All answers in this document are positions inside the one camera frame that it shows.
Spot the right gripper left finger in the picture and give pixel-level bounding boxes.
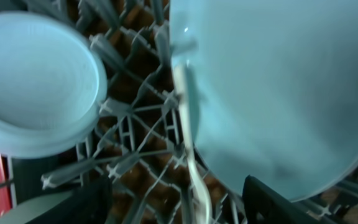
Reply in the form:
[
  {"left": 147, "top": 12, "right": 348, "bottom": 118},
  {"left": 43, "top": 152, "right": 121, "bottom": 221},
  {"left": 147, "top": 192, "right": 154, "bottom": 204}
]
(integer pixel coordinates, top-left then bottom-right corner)
[{"left": 28, "top": 175, "right": 112, "bottom": 224}]

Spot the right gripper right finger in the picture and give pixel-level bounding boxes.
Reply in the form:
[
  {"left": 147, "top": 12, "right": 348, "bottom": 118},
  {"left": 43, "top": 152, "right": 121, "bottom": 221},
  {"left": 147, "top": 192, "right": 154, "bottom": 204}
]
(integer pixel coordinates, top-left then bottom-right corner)
[{"left": 242, "top": 175, "right": 319, "bottom": 224}]

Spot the light blue plate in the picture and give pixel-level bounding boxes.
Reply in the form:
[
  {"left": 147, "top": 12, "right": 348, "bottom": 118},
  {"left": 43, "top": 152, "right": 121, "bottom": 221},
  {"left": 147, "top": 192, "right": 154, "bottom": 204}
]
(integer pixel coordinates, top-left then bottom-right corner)
[{"left": 170, "top": 0, "right": 358, "bottom": 202}]

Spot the light blue bowl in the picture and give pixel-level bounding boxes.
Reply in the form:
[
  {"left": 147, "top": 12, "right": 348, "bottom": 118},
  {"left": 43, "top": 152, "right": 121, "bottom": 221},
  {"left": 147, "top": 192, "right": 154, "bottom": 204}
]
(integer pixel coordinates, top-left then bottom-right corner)
[{"left": 0, "top": 11, "right": 107, "bottom": 158}]

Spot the white plastic spoon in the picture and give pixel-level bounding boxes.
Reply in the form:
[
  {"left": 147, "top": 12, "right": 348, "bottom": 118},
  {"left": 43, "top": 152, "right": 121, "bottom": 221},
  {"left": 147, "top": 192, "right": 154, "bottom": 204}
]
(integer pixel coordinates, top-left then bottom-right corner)
[{"left": 172, "top": 64, "right": 212, "bottom": 224}]

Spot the yellow plastic cup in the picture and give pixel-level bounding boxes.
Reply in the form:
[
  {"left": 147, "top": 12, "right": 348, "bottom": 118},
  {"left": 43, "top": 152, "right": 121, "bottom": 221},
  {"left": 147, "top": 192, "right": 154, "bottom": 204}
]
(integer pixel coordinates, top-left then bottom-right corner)
[{"left": 0, "top": 191, "right": 73, "bottom": 224}]

